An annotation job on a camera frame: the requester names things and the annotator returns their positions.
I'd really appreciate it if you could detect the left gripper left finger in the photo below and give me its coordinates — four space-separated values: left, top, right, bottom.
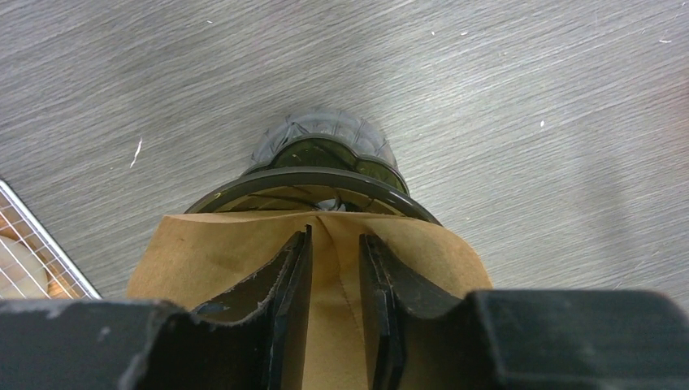
1 227 313 389

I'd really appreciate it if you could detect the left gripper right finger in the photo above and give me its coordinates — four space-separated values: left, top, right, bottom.
359 235 688 389

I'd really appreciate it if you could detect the brown paper coffee filter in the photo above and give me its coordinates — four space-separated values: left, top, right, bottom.
127 211 492 389

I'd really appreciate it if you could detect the dark green coffee dripper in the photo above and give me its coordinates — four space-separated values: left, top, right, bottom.
186 136 438 223

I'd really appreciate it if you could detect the grey plastic measuring cup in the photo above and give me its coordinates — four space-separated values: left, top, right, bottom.
250 106 398 168

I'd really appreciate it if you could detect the cream pump bottle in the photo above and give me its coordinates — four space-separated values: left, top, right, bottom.
1 236 49 299

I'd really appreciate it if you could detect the white wire shelf rack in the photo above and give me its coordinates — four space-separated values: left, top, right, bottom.
1 181 101 300

